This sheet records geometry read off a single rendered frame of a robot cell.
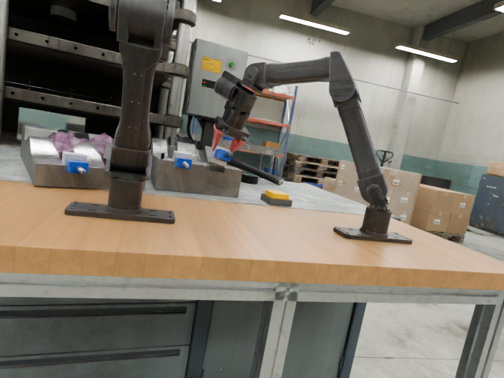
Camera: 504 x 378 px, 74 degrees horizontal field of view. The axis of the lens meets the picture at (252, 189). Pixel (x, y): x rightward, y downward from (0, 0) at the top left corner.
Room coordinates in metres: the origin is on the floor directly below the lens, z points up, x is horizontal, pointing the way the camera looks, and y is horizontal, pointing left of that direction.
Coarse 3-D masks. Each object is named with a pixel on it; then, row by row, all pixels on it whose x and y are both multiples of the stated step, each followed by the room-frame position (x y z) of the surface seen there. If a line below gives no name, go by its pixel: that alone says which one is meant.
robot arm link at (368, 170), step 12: (348, 108) 0.85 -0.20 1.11; (360, 108) 0.85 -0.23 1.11; (348, 120) 0.86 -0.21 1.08; (360, 120) 0.85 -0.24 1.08; (348, 132) 0.86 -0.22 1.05; (360, 132) 0.85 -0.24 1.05; (360, 144) 0.84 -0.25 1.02; (372, 144) 0.85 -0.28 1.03; (360, 156) 0.84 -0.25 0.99; (372, 156) 0.83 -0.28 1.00; (360, 168) 0.83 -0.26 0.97; (372, 168) 0.82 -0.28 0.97; (360, 180) 0.83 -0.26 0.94; (372, 180) 0.81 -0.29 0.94; (384, 180) 0.80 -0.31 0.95; (360, 192) 0.82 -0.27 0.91; (384, 192) 0.80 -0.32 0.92
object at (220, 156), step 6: (216, 150) 1.02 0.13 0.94; (222, 150) 0.99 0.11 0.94; (228, 150) 1.05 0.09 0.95; (210, 156) 1.04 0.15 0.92; (216, 156) 1.00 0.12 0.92; (222, 156) 0.99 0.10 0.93; (228, 156) 0.96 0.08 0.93; (210, 162) 1.04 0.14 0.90; (216, 162) 1.02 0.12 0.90; (222, 162) 1.03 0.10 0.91
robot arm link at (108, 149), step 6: (108, 144) 0.65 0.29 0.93; (108, 150) 0.64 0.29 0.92; (150, 150) 0.67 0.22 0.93; (108, 156) 0.63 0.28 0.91; (150, 156) 0.66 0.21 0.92; (108, 162) 0.63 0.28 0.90; (150, 162) 0.66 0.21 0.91; (108, 168) 0.62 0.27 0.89; (150, 168) 0.65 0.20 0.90; (108, 174) 0.62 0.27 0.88; (114, 174) 0.62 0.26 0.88; (120, 174) 0.63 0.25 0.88; (126, 174) 0.63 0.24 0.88; (132, 174) 0.63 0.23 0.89; (138, 174) 0.64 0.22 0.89; (144, 174) 0.66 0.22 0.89; (144, 180) 0.66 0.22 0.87
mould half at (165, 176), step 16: (160, 144) 1.23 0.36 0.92; (192, 144) 1.31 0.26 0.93; (160, 160) 0.96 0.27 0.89; (192, 160) 1.16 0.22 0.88; (160, 176) 0.96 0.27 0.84; (176, 176) 0.98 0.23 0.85; (192, 176) 1.00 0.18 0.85; (208, 176) 1.01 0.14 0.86; (224, 176) 1.03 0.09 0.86; (240, 176) 1.05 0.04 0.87; (192, 192) 1.00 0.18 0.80; (208, 192) 1.02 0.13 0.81; (224, 192) 1.04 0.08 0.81
